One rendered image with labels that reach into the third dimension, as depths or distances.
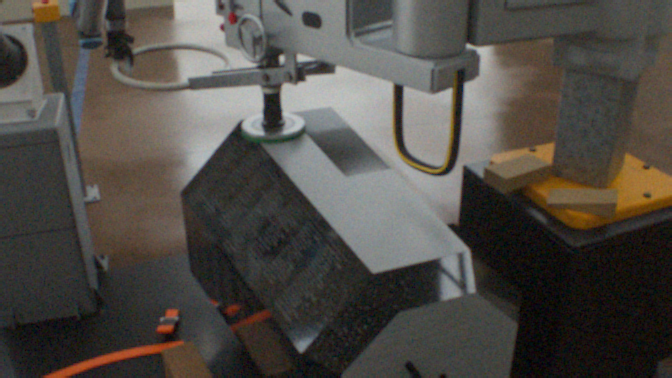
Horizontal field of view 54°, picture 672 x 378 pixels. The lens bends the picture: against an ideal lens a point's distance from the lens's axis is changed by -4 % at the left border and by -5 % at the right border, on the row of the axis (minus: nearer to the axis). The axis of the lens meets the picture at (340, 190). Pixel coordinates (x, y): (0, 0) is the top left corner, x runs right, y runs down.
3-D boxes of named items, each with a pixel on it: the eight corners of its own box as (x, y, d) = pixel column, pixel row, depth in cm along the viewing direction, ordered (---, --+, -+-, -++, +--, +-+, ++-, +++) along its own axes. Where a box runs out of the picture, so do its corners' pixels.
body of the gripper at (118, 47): (105, 59, 273) (101, 31, 267) (116, 53, 280) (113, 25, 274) (121, 61, 271) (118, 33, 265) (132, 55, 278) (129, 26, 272)
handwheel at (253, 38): (291, 62, 206) (289, 12, 199) (265, 69, 199) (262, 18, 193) (260, 52, 215) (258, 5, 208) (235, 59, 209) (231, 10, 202)
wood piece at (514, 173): (526, 167, 226) (529, 153, 224) (549, 178, 218) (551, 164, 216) (482, 181, 217) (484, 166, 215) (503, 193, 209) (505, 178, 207)
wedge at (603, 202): (615, 203, 203) (618, 188, 201) (614, 218, 195) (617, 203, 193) (550, 192, 210) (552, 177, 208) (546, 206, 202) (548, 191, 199)
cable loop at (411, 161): (459, 183, 184) (467, 69, 169) (451, 187, 182) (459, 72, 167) (395, 157, 199) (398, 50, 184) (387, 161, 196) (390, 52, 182)
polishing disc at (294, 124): (307, 137, 227) (307, 133, 227) (242, 140, 225) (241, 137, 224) (302, 114, 246) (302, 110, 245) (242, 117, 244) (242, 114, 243)
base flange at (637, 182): (590, 144, 253) (592, 132, 251) (691, 200, 213) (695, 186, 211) (482, 166, 236) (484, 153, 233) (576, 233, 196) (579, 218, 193)
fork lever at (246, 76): (342, 70, 215) (339, 55, 214) (295, 84, 204) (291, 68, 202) (224, 81, 267) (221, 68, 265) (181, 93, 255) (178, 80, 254)
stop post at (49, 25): (96, 186, 388) (64, -4, 339) (100, 201, 372) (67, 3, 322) (61, 192, 381) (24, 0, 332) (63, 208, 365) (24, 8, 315)
